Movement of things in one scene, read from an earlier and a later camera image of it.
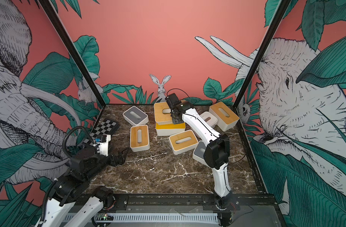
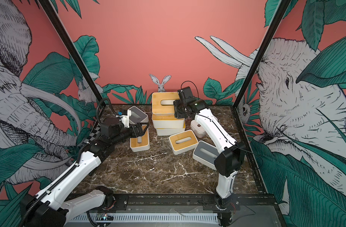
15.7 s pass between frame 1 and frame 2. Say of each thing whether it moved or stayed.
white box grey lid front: stayed
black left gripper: moved
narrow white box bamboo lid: stayed
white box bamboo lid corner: moved
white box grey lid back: stayed
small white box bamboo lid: stayed
